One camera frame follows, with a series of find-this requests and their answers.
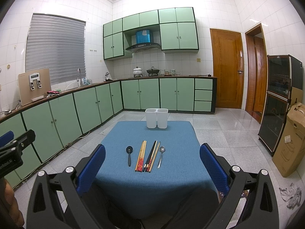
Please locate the black glass disinfection cabinet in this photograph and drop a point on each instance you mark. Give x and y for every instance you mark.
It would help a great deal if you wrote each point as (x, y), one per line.
(284, 88)

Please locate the closed wooden door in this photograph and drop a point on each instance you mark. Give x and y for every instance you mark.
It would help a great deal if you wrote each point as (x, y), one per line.
(228, 64)

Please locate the silver metal spoon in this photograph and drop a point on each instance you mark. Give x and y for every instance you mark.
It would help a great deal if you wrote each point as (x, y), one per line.
(162, 150)

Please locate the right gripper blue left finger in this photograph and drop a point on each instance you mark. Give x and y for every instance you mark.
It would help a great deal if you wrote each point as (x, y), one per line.
(56, 199)

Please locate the white enamel pot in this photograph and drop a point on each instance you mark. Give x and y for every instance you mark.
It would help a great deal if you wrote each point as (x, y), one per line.
(137, 72)

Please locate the pink cloth on counter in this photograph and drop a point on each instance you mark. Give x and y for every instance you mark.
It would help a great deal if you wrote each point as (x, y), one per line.
(52, 93)

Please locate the grey window blind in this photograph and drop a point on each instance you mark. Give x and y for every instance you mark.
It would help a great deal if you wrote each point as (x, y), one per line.
(56, 43)

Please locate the black spoon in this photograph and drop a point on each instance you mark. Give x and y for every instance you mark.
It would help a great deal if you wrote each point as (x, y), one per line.
(129, 150)

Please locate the black wok with lid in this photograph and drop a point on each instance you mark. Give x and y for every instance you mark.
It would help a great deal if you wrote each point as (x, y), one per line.
(152, 72)

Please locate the black range hood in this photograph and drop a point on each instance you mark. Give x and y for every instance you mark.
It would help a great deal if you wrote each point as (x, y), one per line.
(143, 47)

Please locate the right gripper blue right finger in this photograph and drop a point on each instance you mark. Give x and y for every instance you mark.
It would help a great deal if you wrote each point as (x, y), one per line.
(260, 209)

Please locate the green lower kitchen cabinets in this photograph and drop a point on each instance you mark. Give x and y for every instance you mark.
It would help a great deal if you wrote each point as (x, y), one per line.
(61, 119)

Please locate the white twin utensil holder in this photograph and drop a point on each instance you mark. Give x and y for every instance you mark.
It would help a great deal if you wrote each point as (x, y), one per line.
(157, 118)

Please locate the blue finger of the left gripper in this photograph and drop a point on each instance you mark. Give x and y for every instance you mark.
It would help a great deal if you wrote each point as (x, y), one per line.
(6, 138)

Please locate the person's left hand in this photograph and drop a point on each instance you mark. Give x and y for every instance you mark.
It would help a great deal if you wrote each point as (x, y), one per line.
(13, 207)

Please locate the silver kettle on counter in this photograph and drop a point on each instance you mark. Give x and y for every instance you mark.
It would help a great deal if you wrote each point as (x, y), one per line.
(107, 77)

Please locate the tan wooden chopstick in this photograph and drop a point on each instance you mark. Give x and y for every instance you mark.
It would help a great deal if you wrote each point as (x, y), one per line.
(154, 157)
(154, 151)

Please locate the chrome kitchen faucet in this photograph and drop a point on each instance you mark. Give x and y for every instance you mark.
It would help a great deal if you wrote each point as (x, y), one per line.
(79, 78)

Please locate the brown cardboard water purifier box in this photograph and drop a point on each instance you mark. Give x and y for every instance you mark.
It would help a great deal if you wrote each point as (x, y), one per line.
(34, 85)

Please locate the open wooden door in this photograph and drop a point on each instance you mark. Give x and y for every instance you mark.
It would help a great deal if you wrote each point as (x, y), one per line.
(257, 72)

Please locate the blue box above hood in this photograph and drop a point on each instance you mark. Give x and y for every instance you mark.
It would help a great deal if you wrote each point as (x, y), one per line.
(144, 36)

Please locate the green upper wall cabinets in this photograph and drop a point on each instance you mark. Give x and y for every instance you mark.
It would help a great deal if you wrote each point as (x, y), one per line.
(175, 29)

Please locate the patterned ceramic jar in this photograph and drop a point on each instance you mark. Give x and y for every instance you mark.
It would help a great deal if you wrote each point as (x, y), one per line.
(173, 72)

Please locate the red-tipped bamboo chopstick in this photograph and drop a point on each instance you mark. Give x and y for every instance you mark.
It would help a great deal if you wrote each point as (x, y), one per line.
(139, 156)
(140, 163)
(143, 156)

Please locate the blue table cloth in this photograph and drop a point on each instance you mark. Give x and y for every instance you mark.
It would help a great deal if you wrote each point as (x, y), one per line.
(142, 193)

